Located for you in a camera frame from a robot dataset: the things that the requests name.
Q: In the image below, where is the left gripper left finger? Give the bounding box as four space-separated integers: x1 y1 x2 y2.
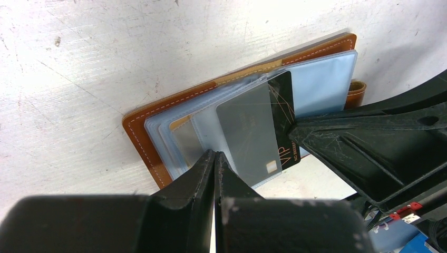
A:
1 150 215 252

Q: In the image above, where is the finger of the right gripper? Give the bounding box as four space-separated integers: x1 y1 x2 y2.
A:
289 72 446 206

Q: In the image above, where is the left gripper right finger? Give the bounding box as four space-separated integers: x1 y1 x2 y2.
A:
214 152 375 252

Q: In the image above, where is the brown leather card holder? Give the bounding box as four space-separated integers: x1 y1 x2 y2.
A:
122 32 357 189

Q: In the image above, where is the black VIP card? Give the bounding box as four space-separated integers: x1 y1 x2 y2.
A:
216 71 302 188

